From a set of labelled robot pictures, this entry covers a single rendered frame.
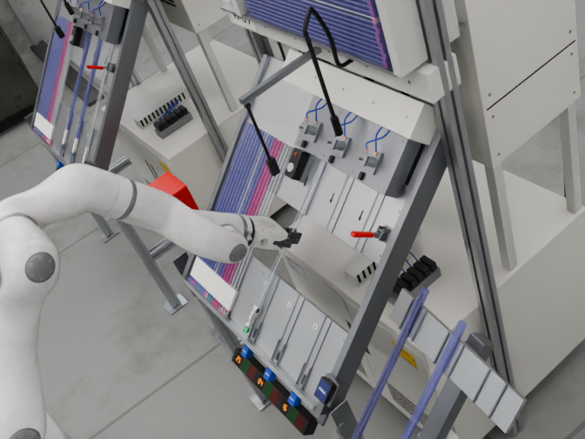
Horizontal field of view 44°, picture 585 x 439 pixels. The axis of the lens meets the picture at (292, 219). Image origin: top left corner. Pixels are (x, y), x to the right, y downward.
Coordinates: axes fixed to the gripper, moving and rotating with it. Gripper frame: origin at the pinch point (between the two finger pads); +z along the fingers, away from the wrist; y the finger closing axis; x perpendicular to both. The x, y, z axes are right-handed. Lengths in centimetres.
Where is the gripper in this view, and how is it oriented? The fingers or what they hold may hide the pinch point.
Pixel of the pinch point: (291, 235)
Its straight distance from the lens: 186.2
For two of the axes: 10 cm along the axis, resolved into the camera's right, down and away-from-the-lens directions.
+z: 7.4, 0.8, 6.7
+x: -3.6, 8.8, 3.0
